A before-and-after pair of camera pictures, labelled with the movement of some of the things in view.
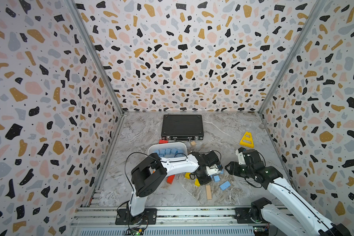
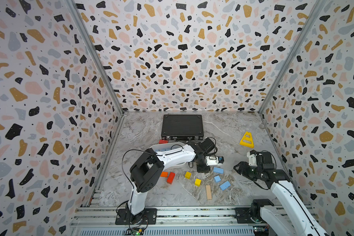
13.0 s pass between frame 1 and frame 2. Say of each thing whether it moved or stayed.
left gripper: moved
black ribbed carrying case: stayed
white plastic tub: stayed
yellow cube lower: stayed
